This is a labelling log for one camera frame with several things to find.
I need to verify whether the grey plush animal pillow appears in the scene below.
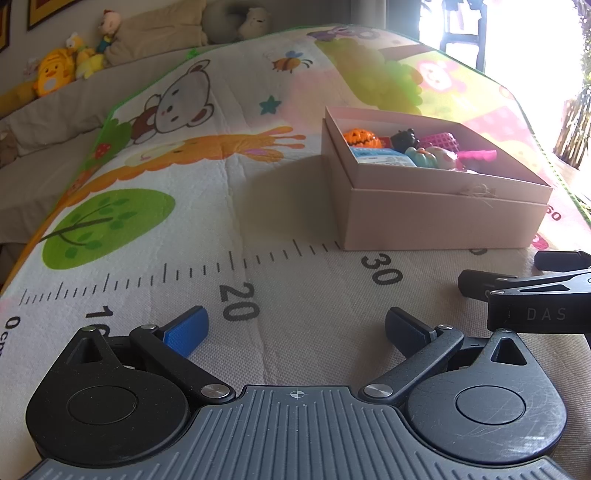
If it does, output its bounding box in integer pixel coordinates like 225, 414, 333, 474
201, 0, 274, 45

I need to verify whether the orange pumpkin toy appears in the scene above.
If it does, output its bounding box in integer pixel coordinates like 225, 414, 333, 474
342, 127, 384, 149

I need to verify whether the small doll with blue clothes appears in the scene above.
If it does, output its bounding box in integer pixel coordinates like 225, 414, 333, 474
95, 9, 124, 57

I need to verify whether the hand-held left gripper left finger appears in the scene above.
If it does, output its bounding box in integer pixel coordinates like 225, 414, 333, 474
60, 305, 236, 404

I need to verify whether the wide picture frame yellow border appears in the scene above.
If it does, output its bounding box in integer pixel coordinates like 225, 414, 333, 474
27, 0, 78, 31

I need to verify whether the black chair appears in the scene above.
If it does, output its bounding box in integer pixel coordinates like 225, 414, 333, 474
440, 0, 486, 75

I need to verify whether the magenta pink toy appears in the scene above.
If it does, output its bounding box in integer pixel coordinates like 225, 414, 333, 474
457, 148, 499, 163

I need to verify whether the yellow duck plush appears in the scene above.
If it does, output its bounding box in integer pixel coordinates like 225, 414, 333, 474
65, 32, 105, 80

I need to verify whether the black toy figure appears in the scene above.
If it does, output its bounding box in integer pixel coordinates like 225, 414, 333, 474
390, 128, 421, 149

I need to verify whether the beige pillow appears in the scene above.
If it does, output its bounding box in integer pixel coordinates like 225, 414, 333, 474
104, 0, 209, 66

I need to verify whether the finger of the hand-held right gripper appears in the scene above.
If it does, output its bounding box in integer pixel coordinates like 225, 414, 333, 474
536, 249, 591, 274
458, 268, 591, 302

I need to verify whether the pink plastic basket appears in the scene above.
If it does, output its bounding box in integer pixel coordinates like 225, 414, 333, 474
418, 131, 463, 153

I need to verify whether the teal plastic toy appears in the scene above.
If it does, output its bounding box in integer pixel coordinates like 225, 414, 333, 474
405, 147, 437, 170

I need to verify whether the yellow tiger plush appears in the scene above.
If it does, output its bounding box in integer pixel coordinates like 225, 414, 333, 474
34, 48, 78, 97

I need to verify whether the colourful cartoon play mat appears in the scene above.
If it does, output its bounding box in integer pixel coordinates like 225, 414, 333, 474
0, 23, 591, 462

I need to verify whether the pale pink round toy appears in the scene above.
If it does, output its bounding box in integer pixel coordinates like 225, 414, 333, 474
427, 145, 463, 172

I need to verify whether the pink cardboard box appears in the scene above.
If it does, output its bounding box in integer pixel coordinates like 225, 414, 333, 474
321, 106, 553, 251

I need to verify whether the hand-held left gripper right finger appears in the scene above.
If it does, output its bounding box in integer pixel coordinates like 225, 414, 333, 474
362, 307, 533, 404

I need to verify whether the beige covered sofa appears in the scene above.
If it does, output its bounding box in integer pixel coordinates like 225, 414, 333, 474
0, 28, 213, 245

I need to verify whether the blue and white packet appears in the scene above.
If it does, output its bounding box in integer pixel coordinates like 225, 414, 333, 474
348, 147, 416, 168

